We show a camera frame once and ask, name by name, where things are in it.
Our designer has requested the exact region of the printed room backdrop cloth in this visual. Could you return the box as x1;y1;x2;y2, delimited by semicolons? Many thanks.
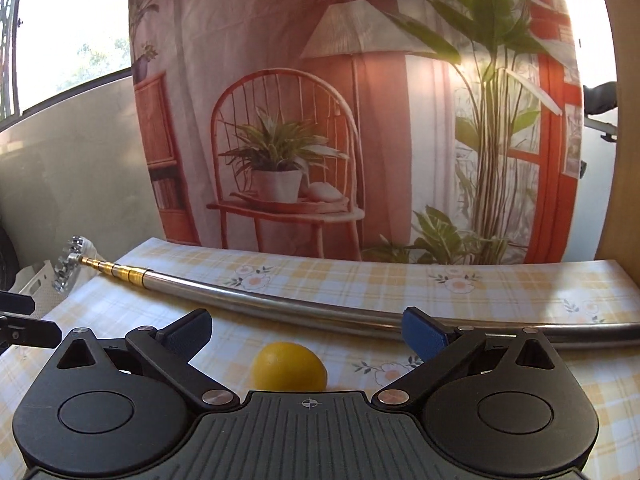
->
128;0;582;264

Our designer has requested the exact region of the wooden board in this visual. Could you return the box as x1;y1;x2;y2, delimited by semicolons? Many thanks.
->
597;0;639;282

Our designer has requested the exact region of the yellow lemon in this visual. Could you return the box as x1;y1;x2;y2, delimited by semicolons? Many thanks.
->
250;341;328;392

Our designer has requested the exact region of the telescopic metal pole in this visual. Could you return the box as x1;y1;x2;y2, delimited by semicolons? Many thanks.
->
53;236;639;350

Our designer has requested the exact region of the black lamp fixture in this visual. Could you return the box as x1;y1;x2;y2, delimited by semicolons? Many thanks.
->
582;81;617;143

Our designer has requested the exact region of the white plastic object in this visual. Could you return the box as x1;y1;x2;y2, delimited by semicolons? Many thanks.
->
10;236;103;318

